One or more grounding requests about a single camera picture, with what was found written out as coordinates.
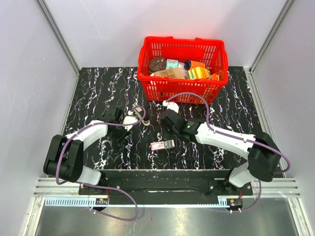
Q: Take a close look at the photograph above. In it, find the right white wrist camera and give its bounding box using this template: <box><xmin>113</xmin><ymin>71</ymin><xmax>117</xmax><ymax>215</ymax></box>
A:
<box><xmin>162</xmin><ymin>100</ymin><xmax>179</xmax><ymax>113</ymax></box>

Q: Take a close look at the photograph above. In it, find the yellow green striped box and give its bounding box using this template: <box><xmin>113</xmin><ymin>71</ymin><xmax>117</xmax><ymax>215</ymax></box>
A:
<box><xmin>187</xmin><ymin>67</ymin><xmax>211</xmax><ymax>80</ymax></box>

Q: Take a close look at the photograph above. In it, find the red plastic shopping basket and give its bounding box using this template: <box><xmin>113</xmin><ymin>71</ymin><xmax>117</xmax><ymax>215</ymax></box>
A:
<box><xmin>137</xmin><ymin>36</ymin><xmax>229</xmax><ymax>104</ymax></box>

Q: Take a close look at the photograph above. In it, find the orange small packet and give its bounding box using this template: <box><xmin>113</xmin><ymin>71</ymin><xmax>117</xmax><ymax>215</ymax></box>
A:
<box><xmin>207</xmin><ymin>73</ymin><xmax>220</xmax><ymax>81</ymax></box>

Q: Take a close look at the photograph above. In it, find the brown round cookie pack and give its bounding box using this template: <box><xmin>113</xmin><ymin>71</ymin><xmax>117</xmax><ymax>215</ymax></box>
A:
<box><xmin>149</xmin><ymin>57</ymin><xmax>167</xmax><ymax>73</ymax></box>

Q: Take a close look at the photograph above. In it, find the orange bottle blue cap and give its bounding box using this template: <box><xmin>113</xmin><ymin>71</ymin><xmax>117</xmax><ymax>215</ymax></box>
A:
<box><xmin>184</xmin><ymin>60</ymin><xmax>206</xmax><ymax>71</ymax></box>

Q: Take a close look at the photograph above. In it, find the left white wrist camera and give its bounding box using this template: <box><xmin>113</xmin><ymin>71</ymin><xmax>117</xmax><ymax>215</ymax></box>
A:
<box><xmin>123</xmin><ymin>111</ymin><xmax>138</xmax><ymax>131</ymax></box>

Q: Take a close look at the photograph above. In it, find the brown cardboard box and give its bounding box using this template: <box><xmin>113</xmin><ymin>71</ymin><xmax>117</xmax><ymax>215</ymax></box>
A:
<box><xmin>150</xmin><ymin>67</ymin><xmax>187</xmax><ymax>79</ymax></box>

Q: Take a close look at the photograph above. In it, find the light blue small box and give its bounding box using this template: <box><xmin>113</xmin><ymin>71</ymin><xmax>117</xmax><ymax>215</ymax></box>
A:
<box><xmin>166</xmin><ymin>59</ymin><xmax>179</xmax><ymax>69</ymax></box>

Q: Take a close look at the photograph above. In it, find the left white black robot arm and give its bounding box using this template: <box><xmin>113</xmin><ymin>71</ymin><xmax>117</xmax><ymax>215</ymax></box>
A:
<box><xmin>43</xmin><ymin>108</ymin><xmax>137</xmax><ymax>195</ymax></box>

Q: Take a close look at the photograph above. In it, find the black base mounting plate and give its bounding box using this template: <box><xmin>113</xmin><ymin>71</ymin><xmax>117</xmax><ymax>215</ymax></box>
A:
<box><xmin>78</xmin><ymin>169</ymin><xmax>253</xmax><ymax>197</ymax></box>

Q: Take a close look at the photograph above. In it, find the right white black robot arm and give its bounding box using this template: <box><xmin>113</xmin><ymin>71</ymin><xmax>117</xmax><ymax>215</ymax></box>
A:
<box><xmin>159</xmin><ymin>109</ymin><xmax>281</xmax><ymax>195</ymax></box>

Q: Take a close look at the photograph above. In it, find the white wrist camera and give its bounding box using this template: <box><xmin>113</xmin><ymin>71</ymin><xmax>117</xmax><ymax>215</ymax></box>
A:
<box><xmin>123</xmin><ymin>111</ymin><xmax>138</xmax><ymax>131</ymax></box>
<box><xmin>162</xmin><ymin>100</ymin><xmax>179</xmax><ymax>113</ymax></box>

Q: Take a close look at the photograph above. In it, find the beige staple remover tool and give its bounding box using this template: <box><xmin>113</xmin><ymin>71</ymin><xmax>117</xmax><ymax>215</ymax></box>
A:
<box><xmin>132</xmin><ymin>103</ymin><xmax>150</xmax><ymax>126</ymax></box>

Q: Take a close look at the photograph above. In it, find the small staples box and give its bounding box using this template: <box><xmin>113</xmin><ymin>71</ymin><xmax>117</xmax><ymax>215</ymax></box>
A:
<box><xmin>151</xmin><ymin>140</ymin><xmax>175</xmax><ymax>150</ymax></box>

